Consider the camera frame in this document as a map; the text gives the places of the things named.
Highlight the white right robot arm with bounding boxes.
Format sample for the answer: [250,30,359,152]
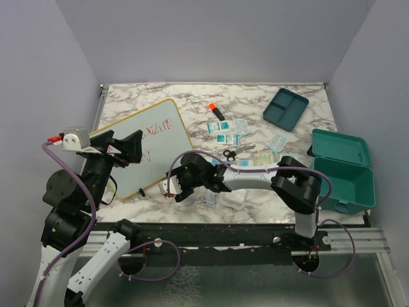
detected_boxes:
[158,152,322,250]

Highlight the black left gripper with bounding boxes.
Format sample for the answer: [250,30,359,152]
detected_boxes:
[82,128,143,209]

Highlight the yellow framed whiteboard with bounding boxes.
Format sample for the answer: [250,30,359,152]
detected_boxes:
[90,98,193,200]

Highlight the large blue bandage packet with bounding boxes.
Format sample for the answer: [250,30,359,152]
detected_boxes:
[209,158,249,167]

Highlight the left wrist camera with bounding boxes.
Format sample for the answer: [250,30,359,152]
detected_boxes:
[47,127,91,152]

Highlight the yellowish gauze packet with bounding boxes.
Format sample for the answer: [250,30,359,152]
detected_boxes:
[252,151,279,166]

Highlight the small clear teal packet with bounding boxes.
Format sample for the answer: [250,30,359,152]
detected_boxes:
[267,134,288,152]

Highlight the white dressing packet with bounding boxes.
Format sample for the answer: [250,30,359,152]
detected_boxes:
[232,118,250,136]

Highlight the clear bag of plasters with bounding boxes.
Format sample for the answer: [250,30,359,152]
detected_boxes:
[194,191,219,210]

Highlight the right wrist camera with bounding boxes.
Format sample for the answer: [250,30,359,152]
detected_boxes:
[158,176,182,199]

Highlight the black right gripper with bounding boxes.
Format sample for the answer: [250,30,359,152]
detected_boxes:
[166,166,206,203]

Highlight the teal wipe packet lower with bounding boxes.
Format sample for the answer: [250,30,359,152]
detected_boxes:
[216,134,239,145]

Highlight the orange black highlighter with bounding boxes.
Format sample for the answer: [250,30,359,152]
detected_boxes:
[209,103,225,121]

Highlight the teal medicine box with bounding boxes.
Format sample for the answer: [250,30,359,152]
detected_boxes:
[311,129,376,215]

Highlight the black handled scissors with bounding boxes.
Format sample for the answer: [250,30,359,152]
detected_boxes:
[223,145,256,161]

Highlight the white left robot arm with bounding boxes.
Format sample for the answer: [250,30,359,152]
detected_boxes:
[27,128,143,306]

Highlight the blue divided tray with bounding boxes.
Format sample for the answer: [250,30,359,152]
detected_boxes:
[262,88,309,132]

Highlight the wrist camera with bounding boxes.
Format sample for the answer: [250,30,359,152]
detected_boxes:
[158,176,182,199]
[47,127,91,152]

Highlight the teal wipe packet upper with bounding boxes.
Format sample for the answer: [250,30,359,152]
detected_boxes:
[206,120,234,134]

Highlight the white gauze packet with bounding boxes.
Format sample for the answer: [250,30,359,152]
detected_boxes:
[219,189,248,210]

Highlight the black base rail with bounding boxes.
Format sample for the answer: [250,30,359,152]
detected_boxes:
[86,222,336,266]

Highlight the teal wipe packet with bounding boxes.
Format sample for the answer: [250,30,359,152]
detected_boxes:
[216,134,239,145]
[206,120,234,134]

